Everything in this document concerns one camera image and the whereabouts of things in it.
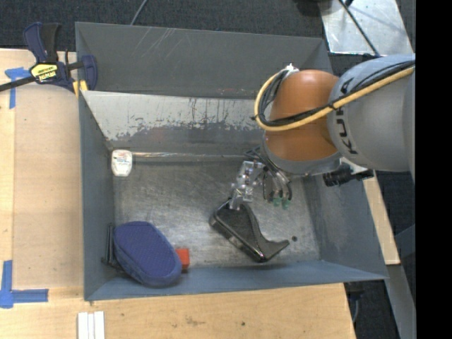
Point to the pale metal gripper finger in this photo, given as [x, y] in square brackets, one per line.
[234, 202]
[243, 203]

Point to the grey metal bin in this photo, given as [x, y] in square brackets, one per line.
[183, 203]

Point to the red small block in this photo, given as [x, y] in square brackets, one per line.
[183, 256]

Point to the blue fabric pouch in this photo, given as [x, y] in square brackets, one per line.
[146, 254]

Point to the white small packet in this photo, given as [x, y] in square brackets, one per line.
[121, 162]

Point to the black cylinder on white bracket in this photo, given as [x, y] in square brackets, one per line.
[337, 177]

